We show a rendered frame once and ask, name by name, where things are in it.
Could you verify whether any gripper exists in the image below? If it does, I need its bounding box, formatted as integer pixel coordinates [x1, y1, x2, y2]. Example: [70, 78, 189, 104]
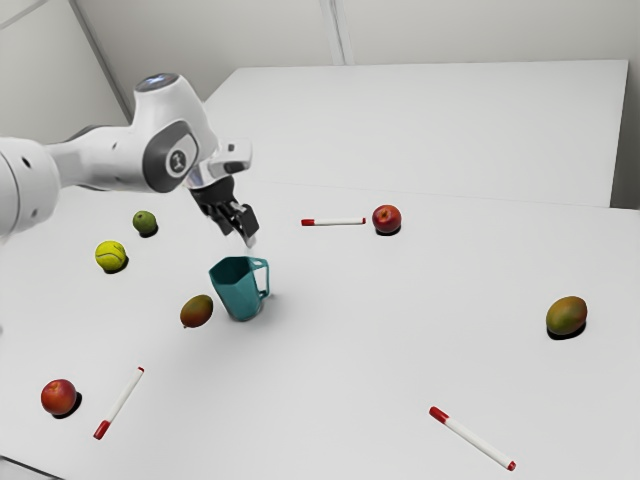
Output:
[189, 175, 261, 249]

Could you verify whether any teal faceted mug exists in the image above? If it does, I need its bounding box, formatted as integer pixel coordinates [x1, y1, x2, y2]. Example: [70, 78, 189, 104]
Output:
[208, 255, 271, 323]

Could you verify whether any small green lime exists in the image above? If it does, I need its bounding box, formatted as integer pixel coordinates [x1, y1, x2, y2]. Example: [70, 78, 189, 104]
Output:
[132, 210, 158, 235]

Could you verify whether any white marker with red cap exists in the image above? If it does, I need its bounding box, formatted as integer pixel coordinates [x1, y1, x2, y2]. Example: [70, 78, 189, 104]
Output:
[300, 217, 367, 228]
[428, 405, 517, 472]
[92, 366, 146, 441]

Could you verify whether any red-green mango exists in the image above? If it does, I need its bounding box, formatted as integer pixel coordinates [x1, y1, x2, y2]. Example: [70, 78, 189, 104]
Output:
[179, 294, 215, 330]
[545, 295, 589, 335]

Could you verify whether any yellow tennis ball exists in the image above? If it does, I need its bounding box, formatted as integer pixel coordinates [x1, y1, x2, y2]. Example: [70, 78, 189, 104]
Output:
[94, 240, 127, 272]

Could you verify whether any red apple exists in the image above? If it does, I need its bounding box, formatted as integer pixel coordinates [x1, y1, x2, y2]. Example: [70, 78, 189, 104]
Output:
[40, 378, 78, 416]
[371, 204, 403, 234]

